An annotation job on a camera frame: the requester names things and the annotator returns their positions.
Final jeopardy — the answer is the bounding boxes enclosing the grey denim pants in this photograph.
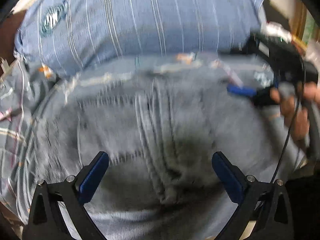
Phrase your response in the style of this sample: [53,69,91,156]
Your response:
[35,74,303,221]

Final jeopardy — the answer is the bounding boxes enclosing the brown wooden headboard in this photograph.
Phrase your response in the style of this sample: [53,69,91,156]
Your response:
[0,10,26,65]

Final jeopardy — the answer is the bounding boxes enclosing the person's right hand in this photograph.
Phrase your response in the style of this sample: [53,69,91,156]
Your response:
[269,81,320,143]

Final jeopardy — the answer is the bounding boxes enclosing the blue plaid pillow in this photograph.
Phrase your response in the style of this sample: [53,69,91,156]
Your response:
[15,0,266,76]

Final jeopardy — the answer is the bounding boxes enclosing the grey patterned bed sheet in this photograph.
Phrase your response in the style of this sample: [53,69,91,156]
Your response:
[0,52,308,240]

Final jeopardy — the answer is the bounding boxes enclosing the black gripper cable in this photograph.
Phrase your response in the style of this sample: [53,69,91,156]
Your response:
[269,62,307,184]

